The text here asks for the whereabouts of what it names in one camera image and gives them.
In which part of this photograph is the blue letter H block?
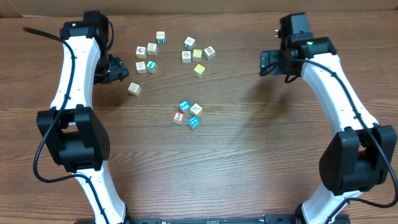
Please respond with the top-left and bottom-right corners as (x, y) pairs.
(188, 116), (201, 130)

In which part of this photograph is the red number 3 block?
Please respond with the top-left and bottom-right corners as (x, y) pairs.
(172, 111), (185, 124)

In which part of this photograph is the block with red picture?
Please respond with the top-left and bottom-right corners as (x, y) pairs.
(136, 46), (147, 59)

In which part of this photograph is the blue number 5 block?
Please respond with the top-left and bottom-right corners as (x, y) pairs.
(178, 100), (191, 113)

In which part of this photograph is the plain block red drawing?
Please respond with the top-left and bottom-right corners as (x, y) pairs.
(182, 50), (192, 63)

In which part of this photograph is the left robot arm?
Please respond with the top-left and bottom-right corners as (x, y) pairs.
(24, 11), (130, 223)

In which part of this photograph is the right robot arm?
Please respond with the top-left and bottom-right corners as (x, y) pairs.
(259, 12), (397, 223)

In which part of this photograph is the block with teal side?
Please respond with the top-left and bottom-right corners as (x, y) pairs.
(156, 31), (166, 44)

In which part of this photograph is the green number 4 block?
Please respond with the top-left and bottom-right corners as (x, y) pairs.
(146, 60), (158, 73)

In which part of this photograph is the plain block red car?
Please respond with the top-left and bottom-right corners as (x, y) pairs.
(190, 103), (203, 116)

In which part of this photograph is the plain wooden block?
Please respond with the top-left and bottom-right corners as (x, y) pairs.
(136, 61), (147, 74)

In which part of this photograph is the yellow block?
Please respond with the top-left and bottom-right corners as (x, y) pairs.
(192, 49), (203, 62)
(193, 63), (206, 78)

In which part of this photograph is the white block teal side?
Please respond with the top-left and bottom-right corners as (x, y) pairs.
(184, 37), (196, 50)

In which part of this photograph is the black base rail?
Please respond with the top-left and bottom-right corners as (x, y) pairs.
(74, 213), (351, 224)

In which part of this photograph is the plain block letter T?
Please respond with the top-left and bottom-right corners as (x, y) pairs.
(127, 82), (141, 96)

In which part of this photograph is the yellow top block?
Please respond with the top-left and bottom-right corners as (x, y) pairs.
(192, 49), (203, 62)

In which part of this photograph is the plain block K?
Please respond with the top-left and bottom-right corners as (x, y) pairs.
(147, 43), (158, 55)

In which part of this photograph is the white block green side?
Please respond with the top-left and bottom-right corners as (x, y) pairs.
(203, 46), (215, 60)

